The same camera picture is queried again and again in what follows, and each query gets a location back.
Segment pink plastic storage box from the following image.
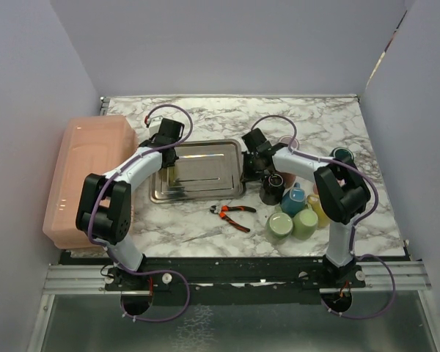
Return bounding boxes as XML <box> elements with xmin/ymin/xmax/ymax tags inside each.
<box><xmin>43</xmin><ymin>114</ymin><xmax>139</xmax><ymax>250</ymax></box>

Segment pale green upright mug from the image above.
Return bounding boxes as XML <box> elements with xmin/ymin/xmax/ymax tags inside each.
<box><xmin>265</xmin><ymin>212</ymin><xmax>293</xmax><ymax>241</ymax></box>

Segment aluminium frame rail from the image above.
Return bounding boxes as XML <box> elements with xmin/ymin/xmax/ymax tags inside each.
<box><xmin>42</xmin><ymin>265</ymin><xmax>113</xmax><ymax>294</ymax></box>

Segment salmon pink mug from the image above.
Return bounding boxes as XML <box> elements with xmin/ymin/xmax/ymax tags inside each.
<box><xmin>279</xmin><ymin>172</ymin><xmax>296</xmax><ymax>188</ymax></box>

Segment green tilted mug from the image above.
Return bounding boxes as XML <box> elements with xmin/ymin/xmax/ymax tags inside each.
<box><xmin>292</xmin><ymin>207</ymin><xmax>318</xmax><ymax>241</ymax></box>

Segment lilac wavy-pattern mug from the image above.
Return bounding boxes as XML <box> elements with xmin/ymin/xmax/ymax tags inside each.
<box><xmin>278</xmin><ymin>136</ymin><xmax>300</xmax><ymax>150</ymax></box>

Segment dark teal mug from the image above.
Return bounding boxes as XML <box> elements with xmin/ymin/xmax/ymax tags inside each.
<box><xmin>329</xmin><ymin>147</ymin><xmax>354</xmax><ymax>161</ymax></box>

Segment purple cable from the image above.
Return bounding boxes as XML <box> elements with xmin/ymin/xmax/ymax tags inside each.
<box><xmin>87</xmin><ymin>104</ymin><xmax>194</xmax><ymax>324</ymax></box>
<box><xmin>249</xmin><ymin>115</ymin><xmax>397</xmax><ymax>320</ymax></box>

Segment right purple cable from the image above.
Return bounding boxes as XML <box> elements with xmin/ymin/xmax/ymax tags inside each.
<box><xmin>249</xmin><ymin>115</ymin><xmax>397</xmax><ymax>320</ymax></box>

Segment orange black pliers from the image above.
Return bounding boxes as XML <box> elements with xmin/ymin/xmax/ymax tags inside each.
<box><xmin>209</xmin><ymin>205</ymin><xmax>257</xmax><ymax>233</ymax></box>

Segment silver metal tray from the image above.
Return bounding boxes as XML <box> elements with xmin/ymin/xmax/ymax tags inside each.
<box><xmin>150</xmin><ymin>139</ymin><xmax>246</xmax><ymax>204</ymax></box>

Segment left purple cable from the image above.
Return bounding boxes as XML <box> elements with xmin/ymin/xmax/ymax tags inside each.
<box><xmin>87</xmin><ymin>104</ymin><xmax>194</xmax><ymax>324</ymax></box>

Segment blue mug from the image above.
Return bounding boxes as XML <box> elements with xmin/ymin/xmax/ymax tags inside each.
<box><xmin>280</xmin><ymin>183</ymin><xmax>306</xmax><ymax>217</ymax></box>

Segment yellow mug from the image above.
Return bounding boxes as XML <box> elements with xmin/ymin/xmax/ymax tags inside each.
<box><xmin>307</xmin><ymin>194</ymin><xmax>331</xmax><ymax>229</ymax></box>

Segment black glossy mug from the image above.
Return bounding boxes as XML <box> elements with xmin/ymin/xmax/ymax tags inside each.
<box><xmin>260</xmin><ymin>174</ymin><xmax>285</xmax><ymax>205</ymax></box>

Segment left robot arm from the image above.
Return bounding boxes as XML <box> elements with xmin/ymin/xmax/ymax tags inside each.
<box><xmin>76</xmin><ymin>118</ymin><xmax>184</xmax><ymax>290</ymax></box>

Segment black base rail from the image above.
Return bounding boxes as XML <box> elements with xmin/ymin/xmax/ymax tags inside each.
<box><xmin>60</xmin><ymin>255</ymin><xmax>411</xmax><ymax>307</ymax></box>

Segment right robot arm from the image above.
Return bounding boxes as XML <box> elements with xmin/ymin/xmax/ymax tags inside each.
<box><xmin>241</xmin><ymin>128</ymin><xmax>370</xmax><ymax>287</ymax></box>

